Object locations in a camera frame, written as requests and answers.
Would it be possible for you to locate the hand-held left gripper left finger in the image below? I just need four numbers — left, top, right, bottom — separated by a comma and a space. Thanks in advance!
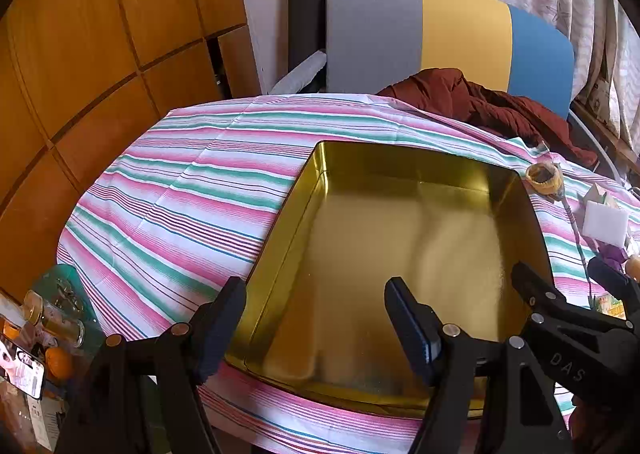
55, 276, 248, 454

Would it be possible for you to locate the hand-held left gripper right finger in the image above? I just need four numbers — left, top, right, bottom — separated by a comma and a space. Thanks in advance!
384, 276, 571, 454

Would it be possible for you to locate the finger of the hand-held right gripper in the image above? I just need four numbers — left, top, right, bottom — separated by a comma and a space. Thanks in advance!
587, 258, 640, 321
510, 261, 569, 331

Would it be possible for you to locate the purple snack packet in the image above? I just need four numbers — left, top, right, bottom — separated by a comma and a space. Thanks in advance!
597, 241, 627, 265

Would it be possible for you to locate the white foam sponge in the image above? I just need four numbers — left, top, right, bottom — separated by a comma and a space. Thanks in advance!
582, 201, 631, 249

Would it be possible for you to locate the gold metal tin box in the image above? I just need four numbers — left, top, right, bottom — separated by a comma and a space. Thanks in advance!
224, 140, 556, 421

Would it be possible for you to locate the yellow knitted pouch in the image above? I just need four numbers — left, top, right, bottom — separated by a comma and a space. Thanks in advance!
525, 161, 564, 198

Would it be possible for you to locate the person's right hand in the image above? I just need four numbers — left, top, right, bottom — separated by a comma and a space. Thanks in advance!
570, 396, 618, 454

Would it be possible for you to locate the wooden side desk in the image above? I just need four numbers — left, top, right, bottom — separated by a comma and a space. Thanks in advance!
572, 98, 640, 171

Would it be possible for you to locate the pink green striped tablecloth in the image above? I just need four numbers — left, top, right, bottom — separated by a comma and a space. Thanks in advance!
56, 92, 640, 454

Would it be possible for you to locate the orange fruit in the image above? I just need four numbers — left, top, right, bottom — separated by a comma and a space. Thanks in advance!
45, 346, 76, 383

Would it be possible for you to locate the glass jar with gold lid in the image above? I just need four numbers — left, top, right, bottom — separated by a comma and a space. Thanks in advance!
22, 290, 86, 348

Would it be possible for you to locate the printed beige bag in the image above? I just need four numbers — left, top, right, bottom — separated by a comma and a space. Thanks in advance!
585, 78, 623, 135

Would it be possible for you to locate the dark red jacket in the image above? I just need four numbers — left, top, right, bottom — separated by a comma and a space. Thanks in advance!
375, 68, 598, 167

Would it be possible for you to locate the smartphone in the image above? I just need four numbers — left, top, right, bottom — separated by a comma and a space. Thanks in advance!
0, 334, 47, 401

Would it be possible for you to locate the grey yellow blue chair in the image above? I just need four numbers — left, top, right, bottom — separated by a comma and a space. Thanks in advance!
270, 0, 626, 185

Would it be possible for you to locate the wooden wardrobe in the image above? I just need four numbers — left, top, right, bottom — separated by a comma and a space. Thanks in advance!
0, 0, 261, 297

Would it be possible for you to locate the black rolled mat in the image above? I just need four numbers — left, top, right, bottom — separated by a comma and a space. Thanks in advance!
287, 0, 327, 84

